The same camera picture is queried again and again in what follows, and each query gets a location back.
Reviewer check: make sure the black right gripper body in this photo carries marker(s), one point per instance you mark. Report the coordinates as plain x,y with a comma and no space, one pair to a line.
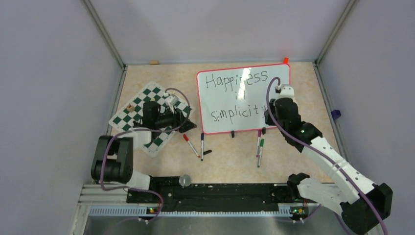
272,106

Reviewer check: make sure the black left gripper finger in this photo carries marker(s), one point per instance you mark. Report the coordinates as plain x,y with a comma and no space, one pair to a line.
180,119
188,125

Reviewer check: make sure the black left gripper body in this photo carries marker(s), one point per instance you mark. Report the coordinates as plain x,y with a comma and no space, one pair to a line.
166,120

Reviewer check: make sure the pink framed whiteboard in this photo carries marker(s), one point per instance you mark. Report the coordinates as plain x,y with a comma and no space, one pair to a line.
235,99

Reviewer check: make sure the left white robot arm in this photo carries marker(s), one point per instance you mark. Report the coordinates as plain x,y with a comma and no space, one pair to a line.
113,158

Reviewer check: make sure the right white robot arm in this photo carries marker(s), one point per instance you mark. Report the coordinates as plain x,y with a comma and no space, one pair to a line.
362,204

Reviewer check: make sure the red capped marker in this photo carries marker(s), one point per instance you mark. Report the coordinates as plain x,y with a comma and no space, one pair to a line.
191,145

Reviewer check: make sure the blue capped marker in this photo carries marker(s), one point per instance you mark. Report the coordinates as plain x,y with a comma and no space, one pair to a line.
202,147

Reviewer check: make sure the black chess piece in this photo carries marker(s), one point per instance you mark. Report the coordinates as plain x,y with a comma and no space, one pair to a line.
136,124

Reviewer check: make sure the purple capped marker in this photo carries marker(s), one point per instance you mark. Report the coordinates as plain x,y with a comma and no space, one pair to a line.
258,142

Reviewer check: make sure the tan wooden chess piece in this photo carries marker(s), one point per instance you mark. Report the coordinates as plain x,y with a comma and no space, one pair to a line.
130,108

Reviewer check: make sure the green capped marker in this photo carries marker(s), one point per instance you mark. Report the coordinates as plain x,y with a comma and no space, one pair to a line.
260,152

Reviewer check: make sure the green white chessboard mat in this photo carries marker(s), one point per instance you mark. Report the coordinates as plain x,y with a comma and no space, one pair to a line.
123,120

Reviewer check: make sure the purple toy block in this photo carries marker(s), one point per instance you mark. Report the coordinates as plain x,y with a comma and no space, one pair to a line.
336,114

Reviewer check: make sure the grey round knob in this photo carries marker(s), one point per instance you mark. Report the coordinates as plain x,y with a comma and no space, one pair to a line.
185,180

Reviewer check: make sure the small wooden block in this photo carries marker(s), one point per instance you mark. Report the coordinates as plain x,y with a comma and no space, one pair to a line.
154,62

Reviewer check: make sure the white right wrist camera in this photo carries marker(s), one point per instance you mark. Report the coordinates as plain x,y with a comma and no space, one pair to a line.
285,91

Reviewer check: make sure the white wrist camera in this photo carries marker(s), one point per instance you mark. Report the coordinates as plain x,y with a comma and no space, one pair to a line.
285,91
170,101

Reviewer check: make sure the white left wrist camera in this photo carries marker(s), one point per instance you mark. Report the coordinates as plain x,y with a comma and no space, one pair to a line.
170,101

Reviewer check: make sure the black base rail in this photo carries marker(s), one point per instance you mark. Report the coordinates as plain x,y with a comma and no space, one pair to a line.
260,197

